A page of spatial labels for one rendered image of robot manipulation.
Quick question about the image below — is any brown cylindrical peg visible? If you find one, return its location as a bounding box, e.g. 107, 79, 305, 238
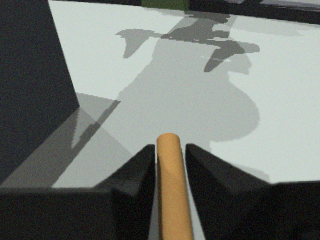
157, 133, 193, 240

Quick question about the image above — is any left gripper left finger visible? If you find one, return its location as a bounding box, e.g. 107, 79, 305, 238
0, 144, 156, 240

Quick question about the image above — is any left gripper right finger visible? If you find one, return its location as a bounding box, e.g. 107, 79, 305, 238
185, 143, 320, 240

